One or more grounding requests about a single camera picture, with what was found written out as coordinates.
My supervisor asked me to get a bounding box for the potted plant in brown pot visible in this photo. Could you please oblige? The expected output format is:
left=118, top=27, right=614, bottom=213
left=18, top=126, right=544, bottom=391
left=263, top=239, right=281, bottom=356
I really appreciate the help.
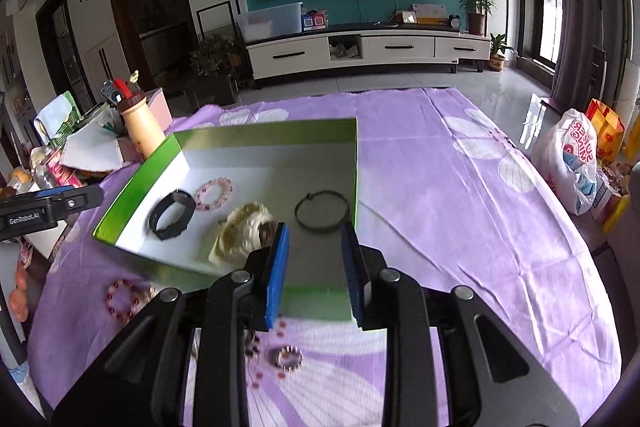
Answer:
left=458, top=0, right=497, bottom=36

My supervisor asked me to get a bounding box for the white and orange box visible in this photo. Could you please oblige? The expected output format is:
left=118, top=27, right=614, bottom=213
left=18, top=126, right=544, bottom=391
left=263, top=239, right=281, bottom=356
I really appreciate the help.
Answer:
left=412, top=4, right=448, bottom=26

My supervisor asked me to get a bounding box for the light blue cloth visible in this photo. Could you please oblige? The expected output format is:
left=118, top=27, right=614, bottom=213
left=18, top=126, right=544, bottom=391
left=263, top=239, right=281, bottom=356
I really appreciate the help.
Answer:
left=34, top=96, right=69, bottom=141

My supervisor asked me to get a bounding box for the green cardboard box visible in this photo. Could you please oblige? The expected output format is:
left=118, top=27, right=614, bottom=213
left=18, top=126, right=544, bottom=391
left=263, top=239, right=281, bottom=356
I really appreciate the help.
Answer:
left=92, top=118, right=362, bottom=326

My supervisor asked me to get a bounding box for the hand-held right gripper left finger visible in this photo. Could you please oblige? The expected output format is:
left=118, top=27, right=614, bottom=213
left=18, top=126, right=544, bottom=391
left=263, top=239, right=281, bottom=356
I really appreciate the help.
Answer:
left=52, top=223, right=291, bottom=427

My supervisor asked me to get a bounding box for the black thin bangle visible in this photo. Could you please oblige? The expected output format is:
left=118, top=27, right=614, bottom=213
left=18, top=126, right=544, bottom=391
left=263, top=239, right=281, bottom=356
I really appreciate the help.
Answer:
left=294, top=191, right=350, bottom=234

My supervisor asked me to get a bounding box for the pink box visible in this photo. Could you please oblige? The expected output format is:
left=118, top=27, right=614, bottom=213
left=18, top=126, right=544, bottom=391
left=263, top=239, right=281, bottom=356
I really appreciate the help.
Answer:
left=144, top=87, right=174, bottom=144

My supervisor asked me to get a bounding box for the cream bead bracelet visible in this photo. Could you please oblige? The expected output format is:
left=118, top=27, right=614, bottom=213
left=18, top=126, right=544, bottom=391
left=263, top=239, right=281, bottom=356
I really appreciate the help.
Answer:
left=208, top=202, right=277, bottom=266

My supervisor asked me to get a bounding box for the white plastic shopping bag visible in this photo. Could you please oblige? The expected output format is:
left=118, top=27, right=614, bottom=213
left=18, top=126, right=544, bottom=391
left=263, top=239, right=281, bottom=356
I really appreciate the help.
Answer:
left=529, top=108, right=602, bottom=217

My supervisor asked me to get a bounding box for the small silver ring bracelet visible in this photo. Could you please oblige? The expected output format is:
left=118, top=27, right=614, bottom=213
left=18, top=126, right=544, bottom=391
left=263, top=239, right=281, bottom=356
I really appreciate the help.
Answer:
left=276, top=344, right=304, bottom=371

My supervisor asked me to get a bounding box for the dark leafy potted plant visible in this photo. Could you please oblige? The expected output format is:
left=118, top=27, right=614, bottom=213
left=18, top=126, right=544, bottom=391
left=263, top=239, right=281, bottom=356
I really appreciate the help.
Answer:
left=189, top=34, right=242, bottom=106

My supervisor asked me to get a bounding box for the black wristband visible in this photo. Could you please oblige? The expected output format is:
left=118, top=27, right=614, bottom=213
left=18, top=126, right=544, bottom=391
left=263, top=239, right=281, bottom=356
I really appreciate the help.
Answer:
left=149, top=189, right=197, bottom=241

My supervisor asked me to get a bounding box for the small potted floor plant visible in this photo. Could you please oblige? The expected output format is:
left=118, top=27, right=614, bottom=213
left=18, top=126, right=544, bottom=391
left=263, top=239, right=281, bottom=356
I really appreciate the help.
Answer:
left=487, top=32, right=517, bottom=72

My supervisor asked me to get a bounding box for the brown bottle with red cap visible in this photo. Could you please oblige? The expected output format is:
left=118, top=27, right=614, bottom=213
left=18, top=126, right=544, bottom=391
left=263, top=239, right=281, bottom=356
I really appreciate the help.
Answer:
left=113, top=78, right=166, bottom=158

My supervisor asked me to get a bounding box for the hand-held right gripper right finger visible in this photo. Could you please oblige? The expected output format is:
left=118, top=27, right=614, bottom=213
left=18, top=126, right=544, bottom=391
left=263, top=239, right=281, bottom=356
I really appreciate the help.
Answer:
left=341, top=224, right=582, bottom=427

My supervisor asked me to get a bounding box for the person's left hand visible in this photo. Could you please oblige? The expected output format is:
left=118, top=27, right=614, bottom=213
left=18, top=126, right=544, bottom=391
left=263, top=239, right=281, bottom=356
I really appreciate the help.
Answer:
left=7, top=268, right=32, bottom=324

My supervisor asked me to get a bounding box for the pink bead bracelet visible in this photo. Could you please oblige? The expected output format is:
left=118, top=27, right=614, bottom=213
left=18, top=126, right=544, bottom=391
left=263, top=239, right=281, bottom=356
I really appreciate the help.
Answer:
left=195, top=177, right=234, bottom=211

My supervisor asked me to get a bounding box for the yellow and red bag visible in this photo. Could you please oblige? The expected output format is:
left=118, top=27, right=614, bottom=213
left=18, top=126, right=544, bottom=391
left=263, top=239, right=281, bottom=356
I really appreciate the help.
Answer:
left=584, top=98, right=627, bottom=166

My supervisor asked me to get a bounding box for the clear plastic storage box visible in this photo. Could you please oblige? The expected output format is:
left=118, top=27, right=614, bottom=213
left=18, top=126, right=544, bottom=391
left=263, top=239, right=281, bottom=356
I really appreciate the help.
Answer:
left=236, top=2, right=305, bottom=42

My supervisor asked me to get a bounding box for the white folded cardboard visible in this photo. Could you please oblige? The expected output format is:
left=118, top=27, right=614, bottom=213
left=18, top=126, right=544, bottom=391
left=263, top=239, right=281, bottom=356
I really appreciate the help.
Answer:
left=59, top=126, right=134, bottom=173

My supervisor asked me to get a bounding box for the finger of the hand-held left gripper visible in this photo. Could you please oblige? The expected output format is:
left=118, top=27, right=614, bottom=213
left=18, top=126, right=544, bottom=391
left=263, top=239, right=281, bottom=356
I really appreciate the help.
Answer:
left=50, top=184, right=105, bottom=223

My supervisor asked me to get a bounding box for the dark red bead bracelet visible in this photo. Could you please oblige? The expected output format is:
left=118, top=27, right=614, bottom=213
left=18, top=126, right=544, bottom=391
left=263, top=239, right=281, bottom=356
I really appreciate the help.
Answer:
left=105, top=279, right=147, bottom=323

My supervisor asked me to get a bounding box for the white television cabinet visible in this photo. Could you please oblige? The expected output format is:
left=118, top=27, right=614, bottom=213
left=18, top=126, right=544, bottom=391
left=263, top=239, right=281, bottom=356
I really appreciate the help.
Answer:
left=246, top=23, right=492, bottom=80

